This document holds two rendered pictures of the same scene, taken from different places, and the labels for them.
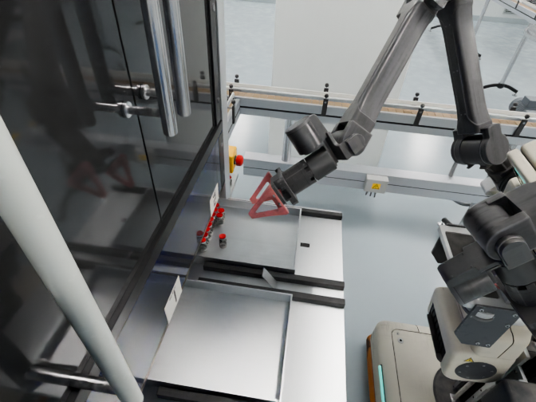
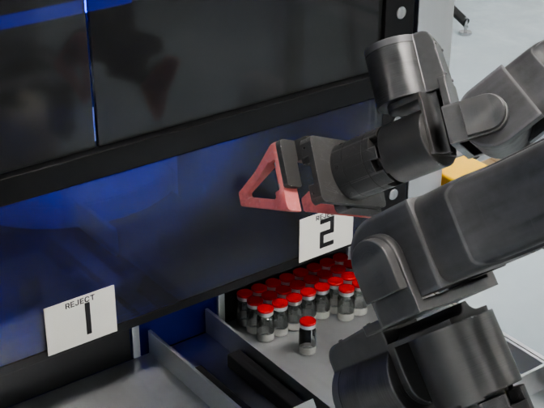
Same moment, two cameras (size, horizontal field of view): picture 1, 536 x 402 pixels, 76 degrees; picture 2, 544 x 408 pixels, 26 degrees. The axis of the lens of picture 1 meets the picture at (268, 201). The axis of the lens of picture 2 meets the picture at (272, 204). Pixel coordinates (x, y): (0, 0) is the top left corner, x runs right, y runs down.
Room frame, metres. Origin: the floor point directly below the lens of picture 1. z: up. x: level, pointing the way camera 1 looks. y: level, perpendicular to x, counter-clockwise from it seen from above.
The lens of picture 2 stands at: (-0.16, -0.75, 1.72)
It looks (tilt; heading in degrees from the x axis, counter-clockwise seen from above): 27 degrees down; 48
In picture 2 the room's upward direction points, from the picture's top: straight up
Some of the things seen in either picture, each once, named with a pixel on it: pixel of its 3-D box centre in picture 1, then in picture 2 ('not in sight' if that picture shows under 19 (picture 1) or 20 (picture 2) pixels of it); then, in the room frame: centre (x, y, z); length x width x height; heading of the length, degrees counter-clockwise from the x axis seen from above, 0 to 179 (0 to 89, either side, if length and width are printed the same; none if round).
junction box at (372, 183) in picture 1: (375, 183); not in sight; (1.57, -0.61, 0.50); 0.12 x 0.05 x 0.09; 84
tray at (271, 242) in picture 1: (244, 232); (369, 347); (0.74, 0.07, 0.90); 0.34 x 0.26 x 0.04; 84
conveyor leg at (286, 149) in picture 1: (284, 171); not in sight; (1.69, -0.09, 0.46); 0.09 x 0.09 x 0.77; 84
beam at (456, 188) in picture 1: (377, 179); not in sight; (1.63, -0.64, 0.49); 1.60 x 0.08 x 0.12; 84
